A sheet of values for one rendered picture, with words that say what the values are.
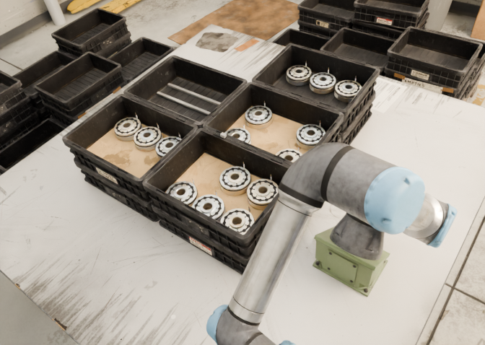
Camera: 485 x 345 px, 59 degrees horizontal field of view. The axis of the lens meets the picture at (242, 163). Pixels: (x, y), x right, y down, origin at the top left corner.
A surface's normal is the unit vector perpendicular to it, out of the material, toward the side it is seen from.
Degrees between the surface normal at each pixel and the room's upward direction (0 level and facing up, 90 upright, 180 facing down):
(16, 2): 90
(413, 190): 80
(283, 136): 0
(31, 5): 90
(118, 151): 0
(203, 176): 0
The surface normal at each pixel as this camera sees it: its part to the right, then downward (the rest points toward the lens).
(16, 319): -0.09, -0.68
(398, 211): 0.64, 0.36
